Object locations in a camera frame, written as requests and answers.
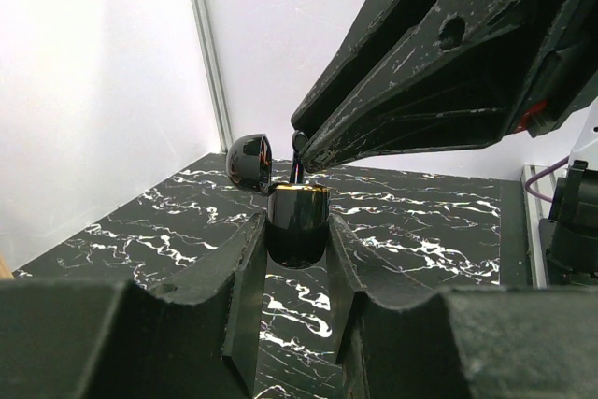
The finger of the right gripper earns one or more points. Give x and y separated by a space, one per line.
448 84
378 27

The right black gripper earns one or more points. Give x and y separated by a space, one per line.
555 42

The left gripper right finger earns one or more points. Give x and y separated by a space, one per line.
395 337

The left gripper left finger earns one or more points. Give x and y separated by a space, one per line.
194 335

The black earbud charging case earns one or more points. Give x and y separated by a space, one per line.
296 223

